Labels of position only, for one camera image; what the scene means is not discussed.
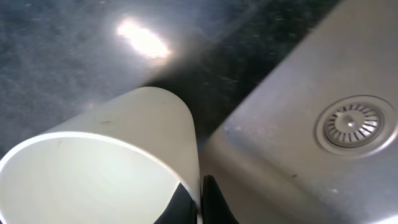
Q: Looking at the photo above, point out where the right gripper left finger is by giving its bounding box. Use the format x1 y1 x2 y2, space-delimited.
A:
153 182 198 224

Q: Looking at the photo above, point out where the steel sink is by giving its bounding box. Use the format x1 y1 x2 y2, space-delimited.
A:
198 0 398 224

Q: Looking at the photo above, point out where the white cup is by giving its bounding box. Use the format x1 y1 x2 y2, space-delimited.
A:
0 86 203 224

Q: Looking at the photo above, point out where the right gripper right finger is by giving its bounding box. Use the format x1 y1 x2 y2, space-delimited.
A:
201 174 240 224

